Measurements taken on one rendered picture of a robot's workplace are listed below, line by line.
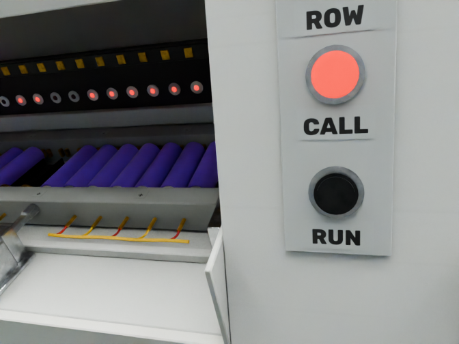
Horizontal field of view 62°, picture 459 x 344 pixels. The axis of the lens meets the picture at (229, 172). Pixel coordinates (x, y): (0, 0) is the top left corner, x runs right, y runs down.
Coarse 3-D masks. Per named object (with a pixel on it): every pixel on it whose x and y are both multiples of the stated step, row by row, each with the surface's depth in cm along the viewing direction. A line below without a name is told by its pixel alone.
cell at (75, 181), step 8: (96, 152) 33; (104, 152) 33; (112, 152) 33; (88, 160) 32; (96, 160) 32; (104, 160) 32; (88, 168) 31; (96, 168) 31; (72, 176) 30; (80, 176) 30; (88, 176) 30; (64, 184) 29; (72, 184) 29; (80, 184) 29
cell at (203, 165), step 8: (208, 152) 29; (216, 152) 29; (208, 160) 28; (216, 160) 29; (200, 168) 28; (208, 168) 28; (216, 168) 28; (200, 176) 27; (208, 176) 27; (216, 176) 28; (192, 184) 26; (200, 184) 26; (208, 184) 26; (216, 184) 28
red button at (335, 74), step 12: (324, 60) 13; (336, 60) 13; (348, 60) 13; (312, 72) 13; (324, 72) 13; (336, 72) 13; (348, 72) 13; (324, 84) 13; (336, 84) 13; (348, 84) 13; (324, 96) 13; (336, 96) 13
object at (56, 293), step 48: (48, 240) 26; (96, 240) 26; (192, 240) 24; (48, 288) 22; (96, 288) 22; (144, 288) 21; (192, 288) 21; (0, 336) 22; (48, 336) 21; (96, 336) 20; (144, 336) 19; (192, 336) 18
